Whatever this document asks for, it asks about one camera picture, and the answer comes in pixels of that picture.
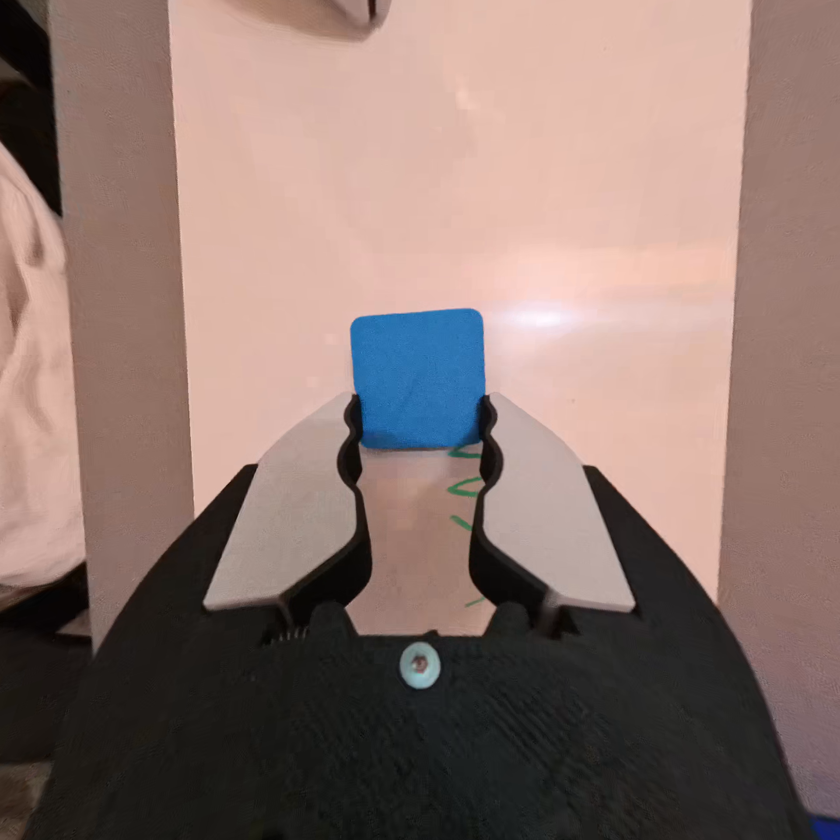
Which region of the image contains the small white whiteboard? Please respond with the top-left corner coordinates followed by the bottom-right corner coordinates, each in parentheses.
top-left (167, 0), bottom-right (752, 637)

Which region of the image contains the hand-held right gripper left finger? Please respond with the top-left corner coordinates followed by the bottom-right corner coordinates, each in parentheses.
top-left (203, 392), bottom-right (373, 611)

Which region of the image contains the black office chair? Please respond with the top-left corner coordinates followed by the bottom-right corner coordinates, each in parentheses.
top-left (0, 0), bottom-right (63, 217)

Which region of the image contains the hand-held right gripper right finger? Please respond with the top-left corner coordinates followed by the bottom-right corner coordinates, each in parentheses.
top-left (469, 392), bottom-right (636, 614)

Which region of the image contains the blue whiteboard eraser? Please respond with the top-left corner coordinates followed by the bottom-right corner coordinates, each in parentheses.
top-left (350, 308), bottom-right (487, 452)

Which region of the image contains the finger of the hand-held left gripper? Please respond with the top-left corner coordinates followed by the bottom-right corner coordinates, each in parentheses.
top-left (252, 0), bottom-right (395, 43)

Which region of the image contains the person's white clothing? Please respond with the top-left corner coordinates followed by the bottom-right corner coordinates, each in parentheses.
top-left (0, 141), bottom-right (86, 588)

